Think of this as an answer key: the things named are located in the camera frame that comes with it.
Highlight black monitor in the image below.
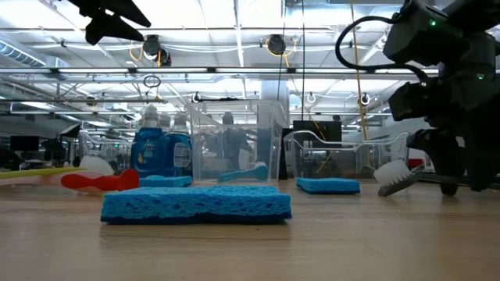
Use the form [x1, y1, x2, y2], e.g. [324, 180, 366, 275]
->
[9, 135, 40, 152]
[292, 119, 343, 149]

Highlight grey dish brush white bristles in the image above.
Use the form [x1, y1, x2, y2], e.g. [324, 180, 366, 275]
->
[373, 158, 484, 198]

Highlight yellow hanging rope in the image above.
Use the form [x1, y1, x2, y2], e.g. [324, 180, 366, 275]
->
[349, 0, 370, 173]

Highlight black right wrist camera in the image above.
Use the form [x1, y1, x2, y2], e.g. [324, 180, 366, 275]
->
[387, 80, 441, 123]

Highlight blue cellulose sponge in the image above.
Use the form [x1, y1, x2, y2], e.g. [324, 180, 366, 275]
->
[295, 177, 362, 195]
[100, 185, 293, 226]
[139, 174, 193, 189]

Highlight black ceiling cable reel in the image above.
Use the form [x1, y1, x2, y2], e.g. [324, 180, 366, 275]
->
[266, 34, 288, 56]
[142, 34, 173, 67]

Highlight person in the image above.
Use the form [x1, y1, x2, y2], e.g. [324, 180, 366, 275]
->
[220, 112, 255, 171]

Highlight black hanging cable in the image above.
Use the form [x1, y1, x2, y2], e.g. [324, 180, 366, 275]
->
[300, 0, 306, 122]

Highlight red dish brush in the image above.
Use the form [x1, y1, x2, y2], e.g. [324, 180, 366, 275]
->
[0, 168, 141, 196]

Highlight low clear plastic bin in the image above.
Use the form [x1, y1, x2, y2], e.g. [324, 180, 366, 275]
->
[77, 130, 134, 173]
[283, 130, 412, 183]

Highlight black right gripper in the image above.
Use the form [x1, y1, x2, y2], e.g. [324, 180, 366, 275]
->
[406, 87, 500, 196]

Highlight tall clear plastic bin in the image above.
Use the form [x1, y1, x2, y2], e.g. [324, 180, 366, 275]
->
[186, 100, 284, 185]

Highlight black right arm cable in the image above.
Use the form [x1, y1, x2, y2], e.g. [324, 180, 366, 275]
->
[334, 14, 430, 81]

